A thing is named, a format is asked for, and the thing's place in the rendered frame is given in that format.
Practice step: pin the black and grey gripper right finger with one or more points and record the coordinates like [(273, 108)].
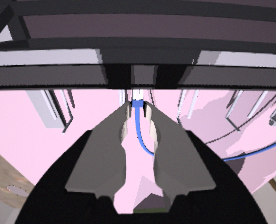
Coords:
[(184, 164)]

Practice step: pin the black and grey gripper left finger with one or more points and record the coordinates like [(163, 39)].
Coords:
[(93, 166)]

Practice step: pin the blue cable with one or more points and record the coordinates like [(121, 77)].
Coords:
[(137, 123)]

